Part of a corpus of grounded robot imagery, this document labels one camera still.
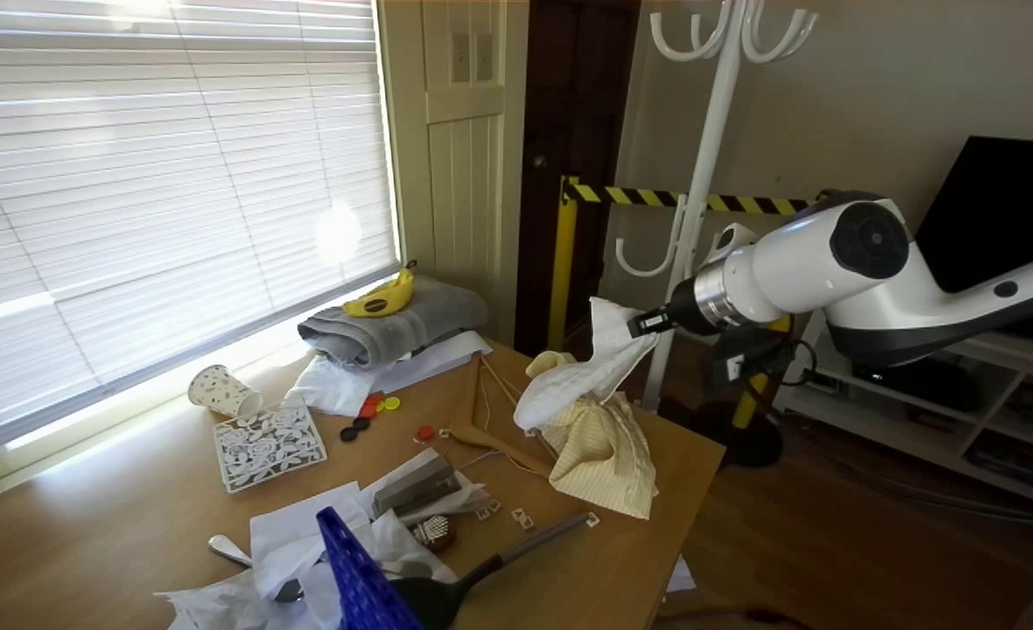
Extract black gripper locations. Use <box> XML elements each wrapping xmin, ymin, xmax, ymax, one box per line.
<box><xmin>624</xmin><ymin>277</ymin><xmax>726</xmax><ymax>343</ymax></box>

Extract white terry towel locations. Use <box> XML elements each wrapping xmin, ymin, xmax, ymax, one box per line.
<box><xmin>510</xmin><ymin>295</ymin><xmax>672</xmax><ymax>436</ymax></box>

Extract white coat rack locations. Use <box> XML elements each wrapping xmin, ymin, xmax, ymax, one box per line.
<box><xmin>608</xmin><ymin>0</ymin><xmax>823</xmax><ymax>411</ymax></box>

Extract grey folded towel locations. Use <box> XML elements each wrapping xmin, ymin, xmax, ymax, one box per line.
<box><xmin>293</xmin><ymin>273</ymin><xmax>495</xmax><ymax>374</ymax></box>

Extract yellow black striped barrier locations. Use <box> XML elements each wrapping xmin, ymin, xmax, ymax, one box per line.
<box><xmin>544</xmin><ymin>171</ymin><xmax>852</xmax><ymax>470</ymax></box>

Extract yellow striped cloth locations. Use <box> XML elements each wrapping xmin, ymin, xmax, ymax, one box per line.
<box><xmin>524</xmin><ymin>347</ymin><xmax>663</xmax><ymax>525</ymax></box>

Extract dark brown door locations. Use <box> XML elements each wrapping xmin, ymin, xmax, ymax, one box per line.
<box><xmin>513</xmin><ymin>0</ymin><xmax>647</xmax><ymax>361</ymax></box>

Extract white television shelf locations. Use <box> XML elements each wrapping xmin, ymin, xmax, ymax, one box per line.
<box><xmin>774</xmin><ymin>329</ymin><xmax>1033</xmax><ymax>516</ymax></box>

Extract yellow banana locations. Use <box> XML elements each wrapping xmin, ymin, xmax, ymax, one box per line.
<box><xmin>339</xmin><ymin>263</ymin><xmax>420</xmax><ymax>323</ymax></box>

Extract grey metal object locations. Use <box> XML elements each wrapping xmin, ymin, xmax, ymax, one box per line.
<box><xmin>365</xmin><ymin>446</ymin><xmax>482</xmax><ymax>525</ymax></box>

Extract white paper sheets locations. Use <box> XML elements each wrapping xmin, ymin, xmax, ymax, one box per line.
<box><xmin>283</xmin><ymin>333</ymin><xmax>497</xmax><ymax>418</ymax></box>

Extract black spatula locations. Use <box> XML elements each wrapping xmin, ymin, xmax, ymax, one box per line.
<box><xmin>393</xmin><ymin>508</ymin><xmax>596</xmax><ymax>630</ymax></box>

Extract black television screen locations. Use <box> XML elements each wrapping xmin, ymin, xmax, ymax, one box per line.
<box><xmin>910</xmin><ymin>134</ymin><xmax>1033</xmax><ymax>350</ymax></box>

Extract blue connect four grid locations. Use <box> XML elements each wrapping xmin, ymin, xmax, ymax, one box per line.
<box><xmin>310</xmin><ymin>502</ymin><xmax>426</xmax><ymax>630</ymax></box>

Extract tray of white tiles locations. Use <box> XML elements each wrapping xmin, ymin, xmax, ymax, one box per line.
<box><xmin>210</xmin><ymin>397</ymin><xmax>331</xmax><ymax>495</ymax></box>

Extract crumpled white paper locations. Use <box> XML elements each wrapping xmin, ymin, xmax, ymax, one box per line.
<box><xmin>153</xmin><ymin>474</ymin><xmax>467</xmax><ymax>630</ymax></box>

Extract white patterned paper cup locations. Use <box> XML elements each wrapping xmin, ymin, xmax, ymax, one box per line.
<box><xmin>183</xmin><ymin>361</ymin><xmax>263</xmax><ymax>423</ymax></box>

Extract white plastic spoon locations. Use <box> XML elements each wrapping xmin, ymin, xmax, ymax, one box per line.
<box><xmin>204</xmin><ymin>532</ymin><xmax>309</xmax><ymax>606</ymax></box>

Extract wide white window blinds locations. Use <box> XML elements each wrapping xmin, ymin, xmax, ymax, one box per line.
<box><xmin>0</xmin><ymin>0</ymin><xmax>401</xmax><ymax>450</ymax></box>

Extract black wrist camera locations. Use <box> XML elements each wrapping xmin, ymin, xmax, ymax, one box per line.
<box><xmin>707</xmin><ymin>324</ymin><xmax>813</xmax><ymax>396</ymax></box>

